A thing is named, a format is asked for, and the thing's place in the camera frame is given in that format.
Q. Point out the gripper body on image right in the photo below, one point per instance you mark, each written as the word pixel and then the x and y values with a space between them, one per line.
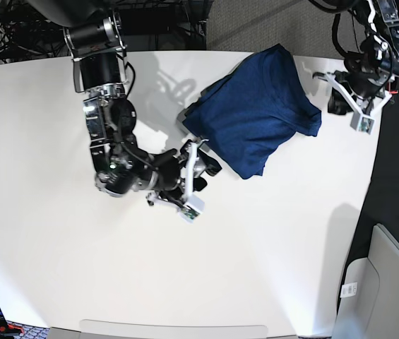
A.
pixel 364 96

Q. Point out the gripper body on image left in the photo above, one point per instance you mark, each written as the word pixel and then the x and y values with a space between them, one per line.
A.
pixel 175 176

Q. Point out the blue long-sleeve shirt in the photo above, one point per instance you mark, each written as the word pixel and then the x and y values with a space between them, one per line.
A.
pixel 246 115

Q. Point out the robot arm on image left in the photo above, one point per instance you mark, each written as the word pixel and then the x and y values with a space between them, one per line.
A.
pixel 93 33

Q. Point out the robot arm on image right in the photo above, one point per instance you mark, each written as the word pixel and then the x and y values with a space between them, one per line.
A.
pixel 378 57

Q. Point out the beige plastic bin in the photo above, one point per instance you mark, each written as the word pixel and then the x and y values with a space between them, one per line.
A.
pixel 369 298

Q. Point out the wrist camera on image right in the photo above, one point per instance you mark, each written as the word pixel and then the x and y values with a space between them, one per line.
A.
pixel 362 123

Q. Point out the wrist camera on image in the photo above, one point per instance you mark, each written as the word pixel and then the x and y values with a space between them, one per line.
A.
pixel 192 208
pixel 362 123

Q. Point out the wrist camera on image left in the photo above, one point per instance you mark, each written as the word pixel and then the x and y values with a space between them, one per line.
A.
pixel 192 208

